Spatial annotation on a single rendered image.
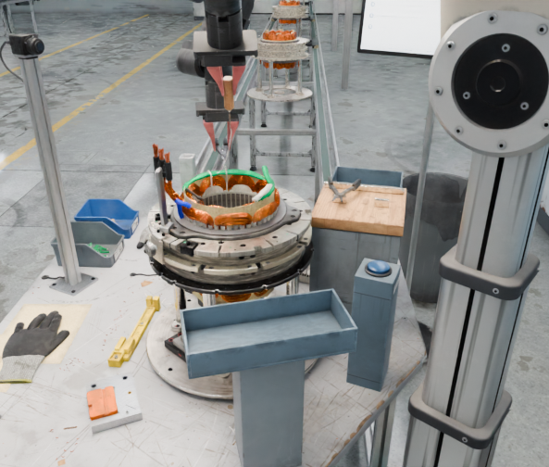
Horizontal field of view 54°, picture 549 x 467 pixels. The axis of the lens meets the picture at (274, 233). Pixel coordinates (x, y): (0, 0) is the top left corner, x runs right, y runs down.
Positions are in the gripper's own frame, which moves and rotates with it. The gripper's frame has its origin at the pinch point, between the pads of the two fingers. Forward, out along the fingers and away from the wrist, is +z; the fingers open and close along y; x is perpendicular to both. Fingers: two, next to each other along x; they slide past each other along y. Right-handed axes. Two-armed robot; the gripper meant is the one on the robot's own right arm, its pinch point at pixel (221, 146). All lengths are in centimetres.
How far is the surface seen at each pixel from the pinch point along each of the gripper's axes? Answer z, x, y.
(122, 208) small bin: 35, -46, 30
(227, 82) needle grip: -19.1, 21.7, -0.4
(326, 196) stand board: 10.2, 7.6, -22.4
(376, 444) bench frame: 83, 16, -38
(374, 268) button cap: 11.7, 35.5, -24.7
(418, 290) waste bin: 112, -93, -98
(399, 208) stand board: 10.0, 15.7, -36.4
